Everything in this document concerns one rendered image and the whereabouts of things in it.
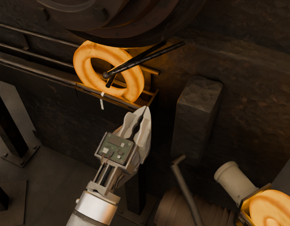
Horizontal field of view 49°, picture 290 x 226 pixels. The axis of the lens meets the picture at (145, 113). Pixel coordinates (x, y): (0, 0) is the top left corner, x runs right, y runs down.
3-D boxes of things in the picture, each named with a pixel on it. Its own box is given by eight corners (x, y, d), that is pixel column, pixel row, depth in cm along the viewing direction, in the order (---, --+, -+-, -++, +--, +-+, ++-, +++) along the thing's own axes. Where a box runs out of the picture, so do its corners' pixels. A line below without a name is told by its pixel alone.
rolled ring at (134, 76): (137, 62, 68) (144, 53, 69) (66, 36, 73) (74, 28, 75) (138, 115, 82) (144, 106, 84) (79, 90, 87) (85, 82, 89)
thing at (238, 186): (232, 171, 75) (236, 156, 71) (259, 201, 70) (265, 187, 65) (212, 182, 73) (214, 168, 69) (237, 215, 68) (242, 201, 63)
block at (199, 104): (183, 128, 92) (193, 68, 73) (209, 139, 90) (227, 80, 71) (168, 158, 86) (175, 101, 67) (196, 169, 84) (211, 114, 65)
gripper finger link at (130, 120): (143, 98, 66) (124, 137, 64) (147, 108, 72) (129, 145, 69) (130, 93, 67) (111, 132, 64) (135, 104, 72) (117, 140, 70)
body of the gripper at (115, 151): (140, 141, 61) (112, 201, 58) (146, 153, 69) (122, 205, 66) (106, 128, 63) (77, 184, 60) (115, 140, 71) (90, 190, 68)
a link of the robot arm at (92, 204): (113, 225, 65) (79, 208, 67) (123, 204, 66) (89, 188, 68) (103, 224, 58) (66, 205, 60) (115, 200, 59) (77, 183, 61)
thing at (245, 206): (258, 207, 72) (270, 182, 64) (260, 209, 72) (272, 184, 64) (232, 223, 70) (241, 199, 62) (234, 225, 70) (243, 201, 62)
